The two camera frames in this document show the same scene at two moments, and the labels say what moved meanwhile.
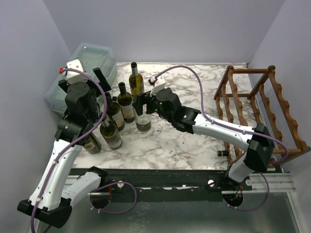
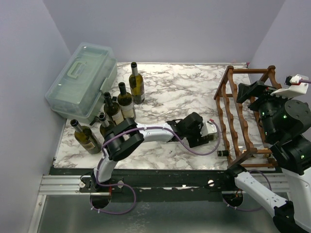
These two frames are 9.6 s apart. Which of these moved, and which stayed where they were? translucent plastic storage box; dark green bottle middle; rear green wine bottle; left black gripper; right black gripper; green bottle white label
Moved: right black gripper; left black gripper
Stayed: dark green bottle middle; translucent plastic storage box; green bottle white label; rear green wine bottle
